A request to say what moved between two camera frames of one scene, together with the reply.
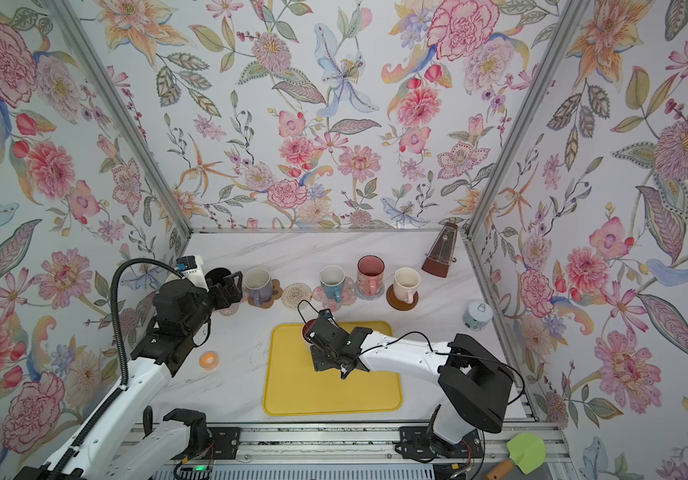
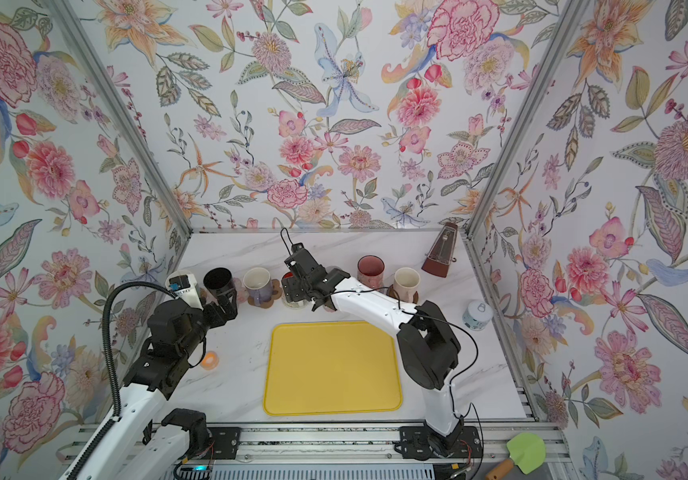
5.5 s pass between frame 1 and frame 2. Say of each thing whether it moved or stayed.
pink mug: stayed
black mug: stayed
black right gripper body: moved
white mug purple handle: stayed
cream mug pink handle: stayed
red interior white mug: moved
